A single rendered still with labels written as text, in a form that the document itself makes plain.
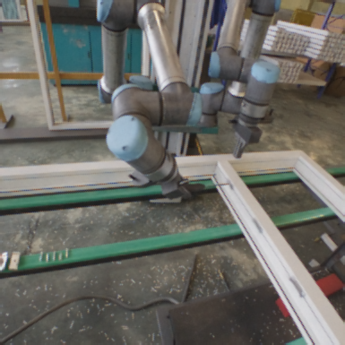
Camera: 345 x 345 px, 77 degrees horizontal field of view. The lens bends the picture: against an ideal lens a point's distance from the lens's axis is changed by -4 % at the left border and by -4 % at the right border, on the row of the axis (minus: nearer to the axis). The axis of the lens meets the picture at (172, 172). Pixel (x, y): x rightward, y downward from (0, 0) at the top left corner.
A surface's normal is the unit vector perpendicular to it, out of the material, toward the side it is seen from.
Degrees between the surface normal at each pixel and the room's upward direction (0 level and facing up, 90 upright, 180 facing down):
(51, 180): 90
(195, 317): 0
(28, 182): 90
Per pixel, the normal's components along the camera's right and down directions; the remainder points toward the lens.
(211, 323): 0.11, -0.78
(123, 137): -0.40, -0.32
